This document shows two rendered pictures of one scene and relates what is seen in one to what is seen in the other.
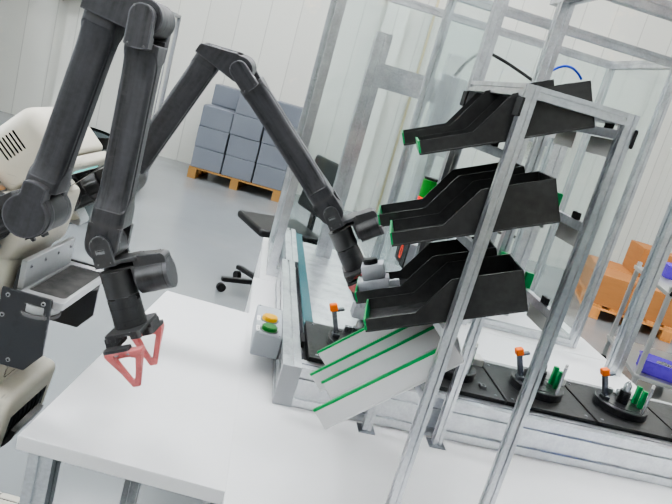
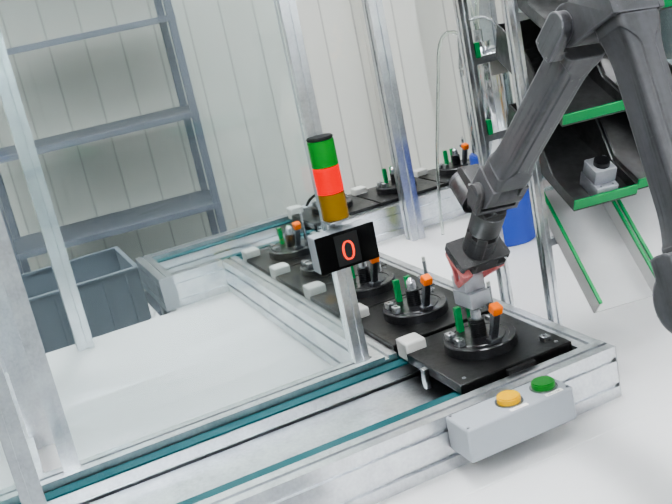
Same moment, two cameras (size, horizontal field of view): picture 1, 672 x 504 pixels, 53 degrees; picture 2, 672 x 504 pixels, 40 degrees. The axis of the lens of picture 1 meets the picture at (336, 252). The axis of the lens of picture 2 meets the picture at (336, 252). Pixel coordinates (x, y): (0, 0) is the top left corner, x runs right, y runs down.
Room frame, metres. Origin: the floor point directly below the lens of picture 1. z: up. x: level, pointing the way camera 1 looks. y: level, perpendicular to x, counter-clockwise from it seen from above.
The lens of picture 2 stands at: (2.19, 1.41, 1.67)
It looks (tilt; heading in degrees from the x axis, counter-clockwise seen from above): 16 degrees down; 258
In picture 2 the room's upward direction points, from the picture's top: 12 degrees counter-clockwise
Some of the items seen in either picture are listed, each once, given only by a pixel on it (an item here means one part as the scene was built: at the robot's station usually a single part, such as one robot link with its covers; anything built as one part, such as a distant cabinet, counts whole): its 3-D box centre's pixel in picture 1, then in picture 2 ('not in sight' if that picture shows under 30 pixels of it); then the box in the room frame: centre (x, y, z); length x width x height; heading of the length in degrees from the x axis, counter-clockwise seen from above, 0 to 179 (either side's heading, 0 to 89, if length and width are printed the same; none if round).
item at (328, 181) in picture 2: not in sight; (328, 179); (1.82, -0.20, 1.33); 0.05 x 0.05 x 0.05
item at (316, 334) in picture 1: (351, 351); (481, 348); (1.61, -0.11, 0.96); 0.24 x 0.24 x 0.02; 8
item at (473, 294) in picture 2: (370, 306); (467, 285); (1.61, -0.12, 1.09); 0.08 x 0.04 x 0.07; 98
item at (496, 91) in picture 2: not in sight; (485, 84); (1.13, -0.99, 1.32); 0.14 x 0.14 x 0.38
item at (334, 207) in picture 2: not in sight; (333, 205); (1.82, -0.20, 1.28); 0.05 x 0.05 x 0.05
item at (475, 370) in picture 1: (452, 354); (412, 294); (1.65, -0.36, 1.01); 0.24 x 0.24 x 0.13; 8
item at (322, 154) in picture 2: (430, 189); (322, 152); (1.82, -0.20, 1.38); 0.05 x 0.05 x 0.05
